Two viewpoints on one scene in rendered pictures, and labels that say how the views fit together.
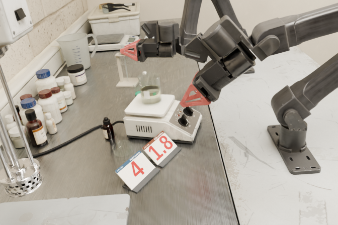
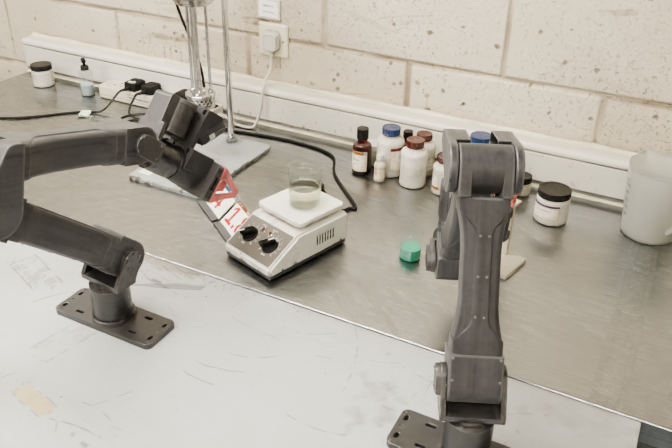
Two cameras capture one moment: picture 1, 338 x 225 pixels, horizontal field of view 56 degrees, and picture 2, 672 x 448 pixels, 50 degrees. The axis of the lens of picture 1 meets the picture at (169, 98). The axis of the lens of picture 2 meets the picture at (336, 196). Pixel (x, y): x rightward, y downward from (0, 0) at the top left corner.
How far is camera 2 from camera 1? 1.73 m
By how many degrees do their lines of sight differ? 97
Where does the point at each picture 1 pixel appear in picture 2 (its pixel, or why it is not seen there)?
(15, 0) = not seen: outside the picture
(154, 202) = (174, 207)
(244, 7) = not seen: outside the picture
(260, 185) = not seen: hidden behind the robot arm
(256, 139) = (168, 303)
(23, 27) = not seen: outside the picture
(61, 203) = (232, 166)
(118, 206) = not seen: hidden behind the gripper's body
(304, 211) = (45, 271)
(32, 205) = (247, 156)
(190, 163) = (195, 241)
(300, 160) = (85, 302)
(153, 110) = (276, 198)
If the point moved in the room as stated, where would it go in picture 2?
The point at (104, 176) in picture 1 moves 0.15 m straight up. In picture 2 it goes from (247, 193) to (244, 130)
